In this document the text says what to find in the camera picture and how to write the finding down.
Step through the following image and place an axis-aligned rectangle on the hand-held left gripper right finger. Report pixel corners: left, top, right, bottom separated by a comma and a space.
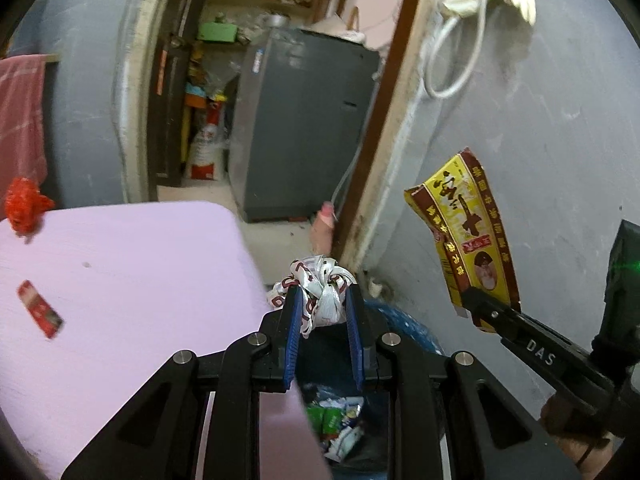
345, 285, 583, 480

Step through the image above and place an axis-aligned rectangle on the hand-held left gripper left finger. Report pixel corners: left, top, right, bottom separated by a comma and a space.
60, 285, 306, 480

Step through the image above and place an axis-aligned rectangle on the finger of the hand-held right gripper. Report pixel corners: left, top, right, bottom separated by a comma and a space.
461, 287, 618, 413

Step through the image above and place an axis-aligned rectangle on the trash bin with blue bag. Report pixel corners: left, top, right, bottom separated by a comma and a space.
295, 300, 446, 480

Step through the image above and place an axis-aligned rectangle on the white ribbon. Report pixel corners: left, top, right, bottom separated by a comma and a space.
267, 255, 357, 338

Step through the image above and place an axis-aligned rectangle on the yellow and red packet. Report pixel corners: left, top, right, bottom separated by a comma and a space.
404, 147, 523, 335

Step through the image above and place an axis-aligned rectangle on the person's right hand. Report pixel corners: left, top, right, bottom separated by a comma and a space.
540, 395, 616, 471

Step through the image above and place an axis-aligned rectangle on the green plastic packet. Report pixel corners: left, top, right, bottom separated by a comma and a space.
305, 402, 341, 436

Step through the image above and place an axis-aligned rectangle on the pink plastic object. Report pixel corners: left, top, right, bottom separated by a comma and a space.
312, 201, 337, 253

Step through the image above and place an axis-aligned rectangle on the grey washing machine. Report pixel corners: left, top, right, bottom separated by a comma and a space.
227, 27, 381, 223

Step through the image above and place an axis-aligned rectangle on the white and red sack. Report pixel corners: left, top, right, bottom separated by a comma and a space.
187, 107, 228, 181

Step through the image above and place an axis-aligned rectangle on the small red packet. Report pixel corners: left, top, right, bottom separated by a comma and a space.
16, 280, 65, 339

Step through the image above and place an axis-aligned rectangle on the clear plastic bag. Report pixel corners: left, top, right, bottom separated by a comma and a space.
202, 52, 241, 96

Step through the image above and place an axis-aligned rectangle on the red mesh bag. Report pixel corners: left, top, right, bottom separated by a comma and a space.
4, 176, 56, 236

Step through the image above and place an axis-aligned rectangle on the brown cardboard sheet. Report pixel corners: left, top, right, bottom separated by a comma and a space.
310, 17, 351, 36

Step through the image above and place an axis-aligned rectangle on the green plastic box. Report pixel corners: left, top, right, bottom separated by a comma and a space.
196, 20, 240, 42

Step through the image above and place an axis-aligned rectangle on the pink checkered cloth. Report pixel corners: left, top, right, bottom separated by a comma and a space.
0, 54, 51, 186

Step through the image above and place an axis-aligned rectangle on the thin grey hose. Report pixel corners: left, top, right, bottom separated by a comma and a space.
330, 142, 363, 216

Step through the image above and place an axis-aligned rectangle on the wooden door frame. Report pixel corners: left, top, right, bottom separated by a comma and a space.
115, 0, 441, 271

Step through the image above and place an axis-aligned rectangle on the white hose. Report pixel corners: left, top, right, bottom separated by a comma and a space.
422, 0, 488, 101

